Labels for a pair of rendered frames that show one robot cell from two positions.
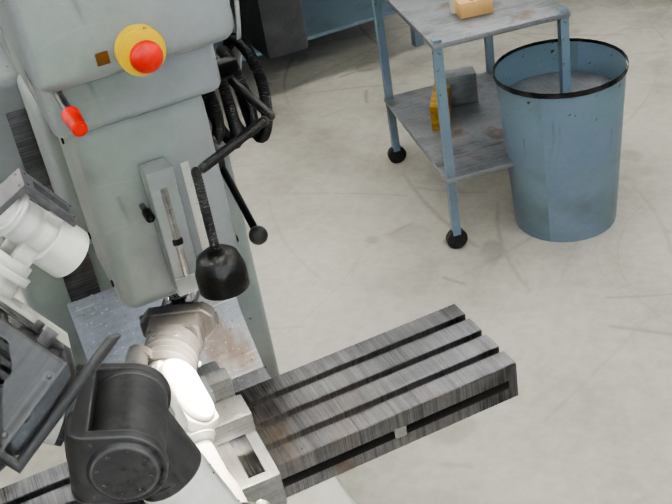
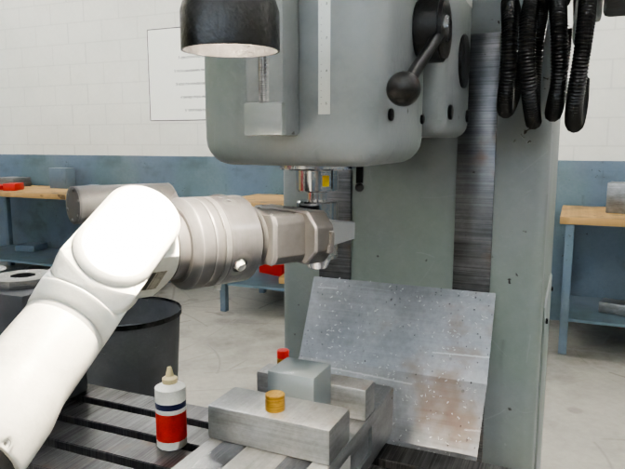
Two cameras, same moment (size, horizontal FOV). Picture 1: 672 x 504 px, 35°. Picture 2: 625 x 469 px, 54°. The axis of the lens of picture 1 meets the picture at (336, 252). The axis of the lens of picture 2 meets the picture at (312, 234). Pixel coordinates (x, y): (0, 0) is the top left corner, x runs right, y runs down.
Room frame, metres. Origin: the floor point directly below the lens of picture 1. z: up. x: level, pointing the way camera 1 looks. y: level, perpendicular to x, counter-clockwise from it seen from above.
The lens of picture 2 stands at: (0.93, -0.19, 1.33)
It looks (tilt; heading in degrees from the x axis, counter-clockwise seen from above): 9 degrees down; 42
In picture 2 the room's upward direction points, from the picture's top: straight up
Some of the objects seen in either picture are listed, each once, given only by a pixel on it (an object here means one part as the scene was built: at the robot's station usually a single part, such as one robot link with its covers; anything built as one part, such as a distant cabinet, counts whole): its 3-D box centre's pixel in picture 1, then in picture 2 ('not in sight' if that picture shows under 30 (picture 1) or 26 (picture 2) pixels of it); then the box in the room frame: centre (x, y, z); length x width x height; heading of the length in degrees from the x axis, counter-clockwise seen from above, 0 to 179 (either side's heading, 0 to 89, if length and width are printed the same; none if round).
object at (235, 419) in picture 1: (207, 428); (278, 422); (1.38, 0.27, 1.02); 0.15 x 0.06 x 0.04; 108
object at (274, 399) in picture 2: not in sight; (274, 401); (1.37, 0.27, 1.05); 0.02 x 0.02 x 0.02
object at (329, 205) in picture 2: (178, 292); (317, 204); (1.44, 0.26, 1.26); 0.05 x 0.05 x 0.01
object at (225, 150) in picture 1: (237, 141); not in sight; (1.31, 0.10, 1.58); 0.17 x 0.01 x 0.01; 142
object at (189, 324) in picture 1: (174, 341); (252, 238); (1.35, 0.27, 1.23); 0.13 x 0.12 x 0.10; 84
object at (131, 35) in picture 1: (140, 50); not in sight; (1.23, 0.19, 1.76); 0.06 x 0.02 x 0.06; 109
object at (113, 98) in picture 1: (105, 46); not in sight; (1.48, 0.28, 1.68); 0.34 x 0.24 x 0.10; 19
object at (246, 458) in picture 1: (207, 434); (288, 441); (1.41, 0.28, 0.99); 0.35 x 0.15 x 0.11; 18
